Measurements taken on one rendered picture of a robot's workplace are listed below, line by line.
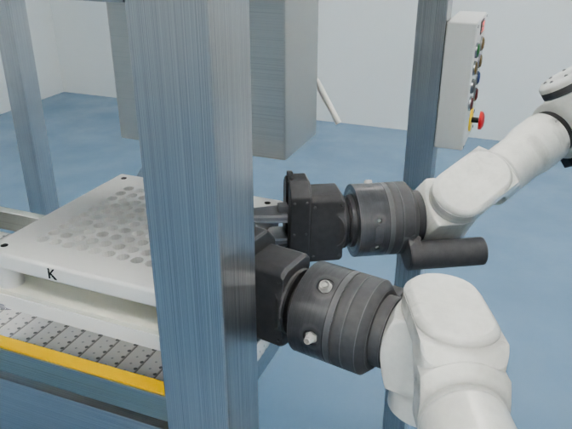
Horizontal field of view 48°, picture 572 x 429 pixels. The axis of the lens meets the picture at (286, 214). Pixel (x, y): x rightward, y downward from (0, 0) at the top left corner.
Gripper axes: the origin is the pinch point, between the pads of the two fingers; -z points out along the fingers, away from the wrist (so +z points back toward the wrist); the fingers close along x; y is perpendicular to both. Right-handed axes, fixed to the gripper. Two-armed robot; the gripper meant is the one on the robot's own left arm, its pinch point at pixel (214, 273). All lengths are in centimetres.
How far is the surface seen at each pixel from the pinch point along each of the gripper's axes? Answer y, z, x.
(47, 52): 291, -376, 68
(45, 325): -3.3, -23.9, 13.3
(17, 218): 11.6, -47.1, 10.7
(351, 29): 341, -144, 35
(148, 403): -9.2, -1.8, 10.8
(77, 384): -10.5, -10.4, 11.3
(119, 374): -8.8, -5.9, 9.2
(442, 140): 83, -2, 10
